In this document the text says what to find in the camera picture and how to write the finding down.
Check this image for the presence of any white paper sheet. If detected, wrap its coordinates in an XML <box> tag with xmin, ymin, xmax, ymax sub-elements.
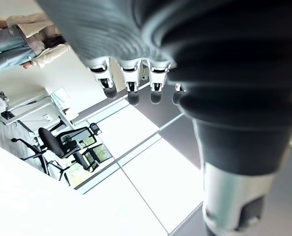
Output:
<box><xmin>50</xmin><ymin>87</ymin><xmax>71</xmax><ymax>104</ymax></box>

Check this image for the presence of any black office chair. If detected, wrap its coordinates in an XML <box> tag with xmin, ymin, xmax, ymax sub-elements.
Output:
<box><xmin>11</xmin><ymin>122</ymin><xmax>103</xmax><ymax>183</ymax></box>

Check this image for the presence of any person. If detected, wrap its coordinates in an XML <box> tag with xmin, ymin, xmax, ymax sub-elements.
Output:
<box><xmin>0</xmin><ymin>12</ymin><xmax>72</xmax><ymax>74</ymax></box>

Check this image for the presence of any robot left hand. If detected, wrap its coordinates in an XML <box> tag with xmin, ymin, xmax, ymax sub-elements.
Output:
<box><xmin>36</xmin><ymin>0</ymin><xmax>292</xmax><ymax>236</ymax></box>

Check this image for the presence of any white desk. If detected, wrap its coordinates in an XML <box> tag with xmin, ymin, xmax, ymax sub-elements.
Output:
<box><xmin>0</xmin><ymin>95</ymin><xmax>74</xmax><ymax>129</ymax></box>

